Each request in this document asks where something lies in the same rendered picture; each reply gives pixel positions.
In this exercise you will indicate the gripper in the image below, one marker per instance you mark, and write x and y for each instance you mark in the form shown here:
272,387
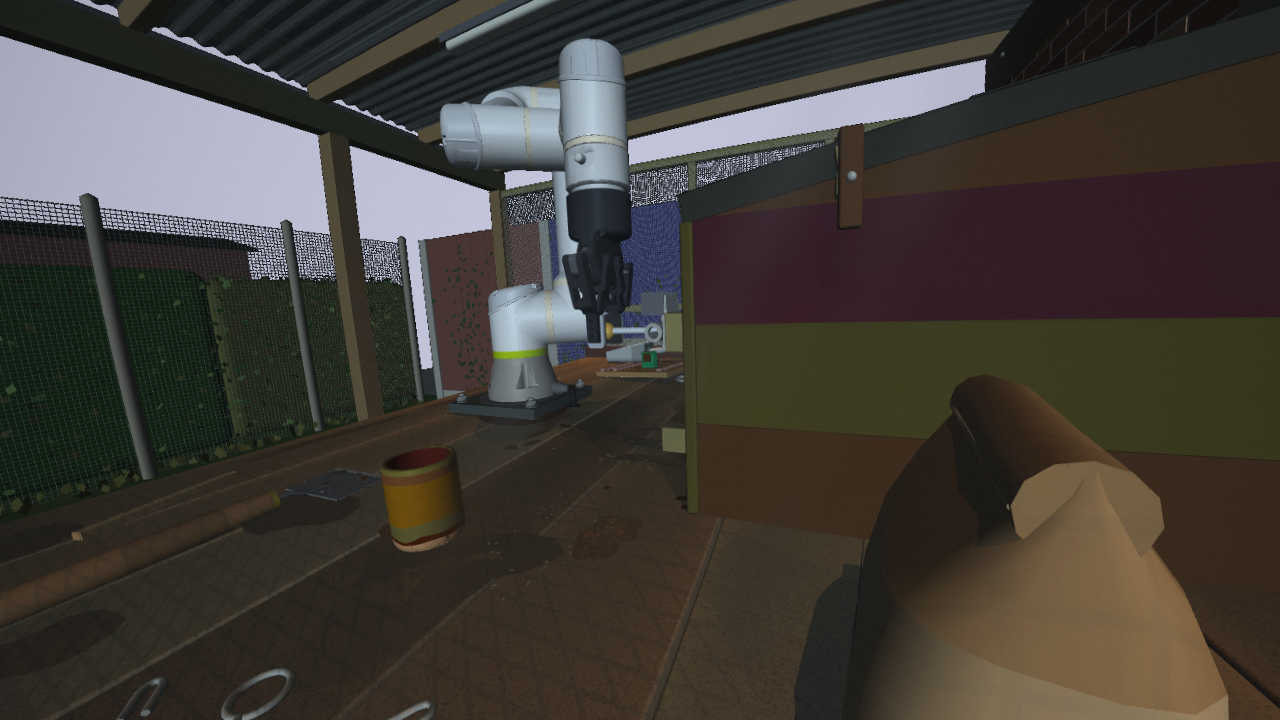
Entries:
598,215

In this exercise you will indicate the yellow and orange grit pot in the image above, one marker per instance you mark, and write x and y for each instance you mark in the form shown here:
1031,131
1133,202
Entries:
422,497

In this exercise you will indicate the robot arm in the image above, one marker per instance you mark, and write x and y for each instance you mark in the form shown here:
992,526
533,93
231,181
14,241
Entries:
595,100

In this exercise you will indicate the silver bolt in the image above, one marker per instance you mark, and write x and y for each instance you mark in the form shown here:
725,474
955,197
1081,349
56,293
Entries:
632,331

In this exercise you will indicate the wooden ramp with battens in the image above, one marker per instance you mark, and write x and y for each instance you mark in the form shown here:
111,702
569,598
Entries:
625,372

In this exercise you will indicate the striped wooden bantam house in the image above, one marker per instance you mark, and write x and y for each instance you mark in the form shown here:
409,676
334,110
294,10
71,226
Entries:
950,380

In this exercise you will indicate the red ivy panel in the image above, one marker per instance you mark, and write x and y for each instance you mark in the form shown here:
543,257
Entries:
465,310

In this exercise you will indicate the brown wooden turn latch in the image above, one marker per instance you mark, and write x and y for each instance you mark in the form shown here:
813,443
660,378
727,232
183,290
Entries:
851,175

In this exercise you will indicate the white tube lamp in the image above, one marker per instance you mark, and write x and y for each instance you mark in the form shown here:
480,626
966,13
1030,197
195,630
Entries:
500,22

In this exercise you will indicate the grey metal plate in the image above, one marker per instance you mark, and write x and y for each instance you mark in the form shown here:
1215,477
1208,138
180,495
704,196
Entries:
325,485

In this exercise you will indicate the green hedge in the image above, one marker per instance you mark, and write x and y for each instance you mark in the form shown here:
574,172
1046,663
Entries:
180,360

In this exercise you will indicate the red brick building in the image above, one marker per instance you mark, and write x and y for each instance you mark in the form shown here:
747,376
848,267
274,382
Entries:
120,250

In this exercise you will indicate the brown wooden dowel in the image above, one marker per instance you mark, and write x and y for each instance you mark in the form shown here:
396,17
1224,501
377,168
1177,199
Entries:
130,555

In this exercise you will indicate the brown paper feed sack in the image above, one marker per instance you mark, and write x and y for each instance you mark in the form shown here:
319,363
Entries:
1050,600

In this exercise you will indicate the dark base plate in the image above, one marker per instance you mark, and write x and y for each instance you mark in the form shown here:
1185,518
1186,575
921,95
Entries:
500,408

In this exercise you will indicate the wooden shelter post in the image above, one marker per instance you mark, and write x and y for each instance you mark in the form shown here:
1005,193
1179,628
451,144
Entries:
350,280

